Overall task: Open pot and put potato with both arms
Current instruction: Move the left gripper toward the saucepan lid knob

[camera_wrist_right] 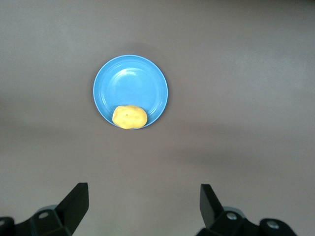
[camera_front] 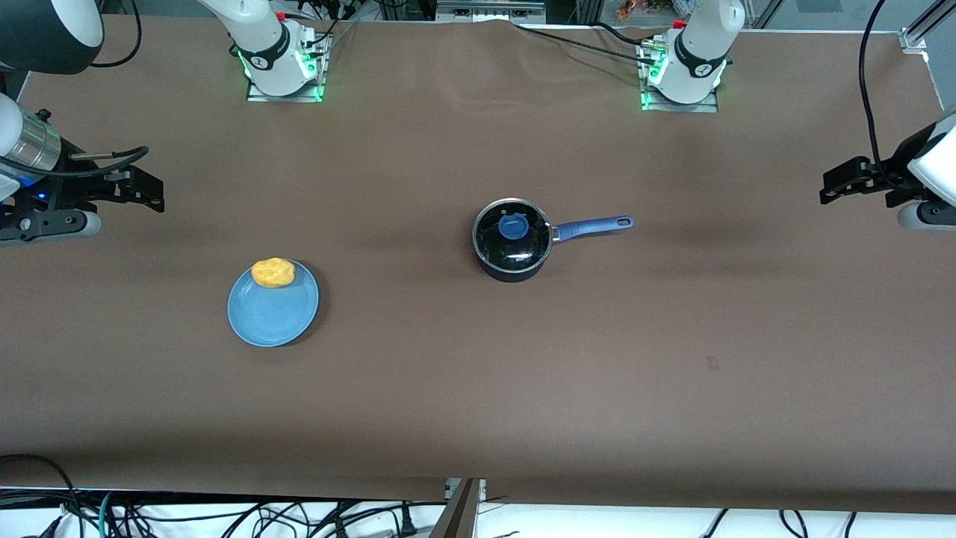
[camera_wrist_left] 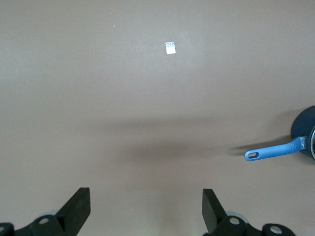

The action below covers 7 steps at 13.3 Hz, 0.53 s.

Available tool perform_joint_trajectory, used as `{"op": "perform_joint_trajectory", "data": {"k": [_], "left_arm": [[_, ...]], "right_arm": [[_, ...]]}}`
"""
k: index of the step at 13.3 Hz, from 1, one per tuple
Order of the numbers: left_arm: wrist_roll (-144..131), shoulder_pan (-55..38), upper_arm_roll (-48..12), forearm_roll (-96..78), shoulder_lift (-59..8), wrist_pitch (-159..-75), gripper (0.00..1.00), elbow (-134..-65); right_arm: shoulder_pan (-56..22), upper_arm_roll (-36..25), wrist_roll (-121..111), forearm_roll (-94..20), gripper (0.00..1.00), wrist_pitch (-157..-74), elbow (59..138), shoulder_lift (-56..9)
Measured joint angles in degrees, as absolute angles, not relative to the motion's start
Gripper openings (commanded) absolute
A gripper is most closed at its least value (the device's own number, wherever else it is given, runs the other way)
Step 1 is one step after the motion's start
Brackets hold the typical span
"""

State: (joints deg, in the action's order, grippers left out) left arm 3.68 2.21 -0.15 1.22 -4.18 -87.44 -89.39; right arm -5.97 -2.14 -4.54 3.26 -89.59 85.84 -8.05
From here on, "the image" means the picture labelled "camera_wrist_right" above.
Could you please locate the yellow potato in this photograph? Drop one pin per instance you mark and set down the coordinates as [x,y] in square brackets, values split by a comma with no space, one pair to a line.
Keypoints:
[130,117]

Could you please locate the blue round plate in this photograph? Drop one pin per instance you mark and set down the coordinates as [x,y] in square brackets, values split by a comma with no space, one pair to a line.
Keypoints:
[130,83]

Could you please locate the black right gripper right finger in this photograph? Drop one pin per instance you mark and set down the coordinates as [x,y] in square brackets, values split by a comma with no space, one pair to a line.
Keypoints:
[209,209]

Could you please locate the brown table cover sheet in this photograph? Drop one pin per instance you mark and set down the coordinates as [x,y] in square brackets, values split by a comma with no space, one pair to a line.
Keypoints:
[246,98]

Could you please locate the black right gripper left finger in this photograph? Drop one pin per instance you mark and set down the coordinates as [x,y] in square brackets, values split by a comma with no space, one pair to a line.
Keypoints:
[71,209]

